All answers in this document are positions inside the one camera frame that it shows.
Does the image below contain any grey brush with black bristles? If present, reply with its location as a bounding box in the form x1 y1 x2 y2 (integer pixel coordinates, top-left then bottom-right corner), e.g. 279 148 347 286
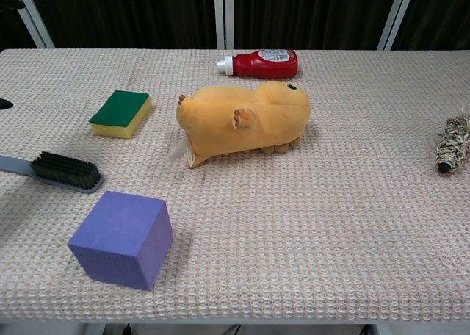
0 151 104 195

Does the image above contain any slanted white frame post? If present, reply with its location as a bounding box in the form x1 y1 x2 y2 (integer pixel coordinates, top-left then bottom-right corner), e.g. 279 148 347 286
7 0 55 50
377 0 419 51

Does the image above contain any upright white frame post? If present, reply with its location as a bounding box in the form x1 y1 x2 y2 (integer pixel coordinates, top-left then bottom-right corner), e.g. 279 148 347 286
214 0 225 50
223 0 236 50

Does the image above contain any yellow plush toy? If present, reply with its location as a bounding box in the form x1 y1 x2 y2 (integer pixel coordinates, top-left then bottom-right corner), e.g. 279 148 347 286
164 80 312 170

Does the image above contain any red ketchup bottle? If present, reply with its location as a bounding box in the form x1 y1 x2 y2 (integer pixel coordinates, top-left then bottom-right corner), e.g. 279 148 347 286
215 48 299 79

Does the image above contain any beige waffle tablecloth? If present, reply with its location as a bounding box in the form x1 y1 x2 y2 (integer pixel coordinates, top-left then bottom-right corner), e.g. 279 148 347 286
0 48 470 323

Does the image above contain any purple foam cube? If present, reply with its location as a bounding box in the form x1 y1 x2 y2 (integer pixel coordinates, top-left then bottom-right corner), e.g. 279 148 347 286
67 190 174 292

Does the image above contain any black curtain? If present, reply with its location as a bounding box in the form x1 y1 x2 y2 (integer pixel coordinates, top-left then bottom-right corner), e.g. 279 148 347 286
0 0 470 51

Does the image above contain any green and yellow sponge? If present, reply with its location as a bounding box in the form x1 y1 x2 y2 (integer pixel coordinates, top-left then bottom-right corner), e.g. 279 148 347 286
89 89 153 140

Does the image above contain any rope-wrapped bundle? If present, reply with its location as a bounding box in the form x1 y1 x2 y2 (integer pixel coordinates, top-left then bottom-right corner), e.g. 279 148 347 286
433 105 470 175

